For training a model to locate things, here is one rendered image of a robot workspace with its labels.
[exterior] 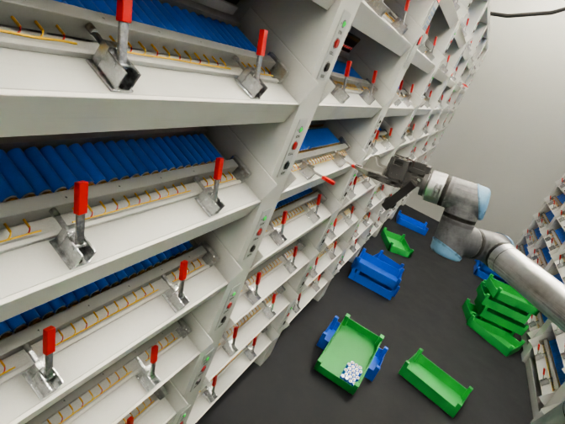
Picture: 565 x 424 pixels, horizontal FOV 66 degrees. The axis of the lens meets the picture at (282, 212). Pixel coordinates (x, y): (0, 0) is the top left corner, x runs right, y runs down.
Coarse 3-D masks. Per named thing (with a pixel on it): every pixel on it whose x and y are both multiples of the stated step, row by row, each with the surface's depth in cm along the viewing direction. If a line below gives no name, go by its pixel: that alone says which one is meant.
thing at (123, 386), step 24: (168, 336) 98; (192, 336) 101; (120, 360) 83; (144, 360) 90; (168, 360) 94; (96, 384) 78; (120, 384) 82; (144, 384) 86; (48, 408) 70; (72, 408) 73; (96, 408) 77; (120, 408) 80
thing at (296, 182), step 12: (336, 120) 148; (336, 132) 148; (348, 144) 146; (348, 156) 147; (360, 156) 147; (324, 168) 123; (336, 168) 131; (348, 168) 145; (288, 180) 93; (300, 180) 106; (312, 180) 111; (324, 180) 126; (288, 192) 100; (300, 192) 113
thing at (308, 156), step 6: (342, 144) 143; (318, 150) 122; (324, 150) 126; (330, 150) 130; (336, 150) 135; (342, 150) 143; (300, 156) 109; (306, 156) 112; (312, 156) 116; (318, 156) 122; (324, 156) 126; (294, 162) 107; (300, 162) 112; (318, 162) 120; (294, 168) 106; (300, 168) 108
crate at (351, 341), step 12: (348, 324) 212; (336, 336) 207; (348, 336) 208; (360, 336) 210; (372, 336) 207; (336, 348) 203; (348, 348) 204; (360, 348) 205; (372, 348) 206; (324, 360) 197; (336, 360) 198; (348, 360) 199; (360, 360) 200; (324, 372) 191; (336, 372) 194; (348, 384) 186
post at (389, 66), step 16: (400, 0) 132; (416, 0) 130; (432, 0) 129; (416, 16) 131; (352, 32) 140; (368, 48) 139; (384, 48) 137; (368, 64) 140; (384, 64) 138; (400, 64) 136; (384, 80) 139; (400, 80) 144; (384, 112) 147; (352, 128) 146; (368, 128) 144; (336, 192) 153; (320, 224) 158; (320, 240) 161; (304, 272) 165; (272, 320) 175
